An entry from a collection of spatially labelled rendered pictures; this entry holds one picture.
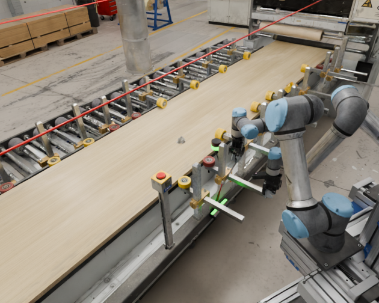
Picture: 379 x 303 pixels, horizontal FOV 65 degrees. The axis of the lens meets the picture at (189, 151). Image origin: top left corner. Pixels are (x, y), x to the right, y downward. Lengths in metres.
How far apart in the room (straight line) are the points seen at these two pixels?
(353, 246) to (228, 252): 1.31
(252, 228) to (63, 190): 1.62
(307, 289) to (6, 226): 1.50
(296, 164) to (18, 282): 1.29
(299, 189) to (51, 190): 1.41
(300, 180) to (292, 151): 0.11
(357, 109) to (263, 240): 1.59
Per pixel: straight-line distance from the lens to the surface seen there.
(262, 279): 2.50
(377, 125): 1.62
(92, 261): 1.71
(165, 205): 1.50
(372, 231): 1.54
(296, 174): 1.18
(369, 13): 3.86
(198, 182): 1.66
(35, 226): 1.82
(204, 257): 2.56
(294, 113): 1.15
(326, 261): 1.40
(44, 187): 2.03
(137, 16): 5.47
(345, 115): 1.41
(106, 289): 1.79
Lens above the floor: 2.14
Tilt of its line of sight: 37 degrees down
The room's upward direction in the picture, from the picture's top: 2 degrees counter-clockwise
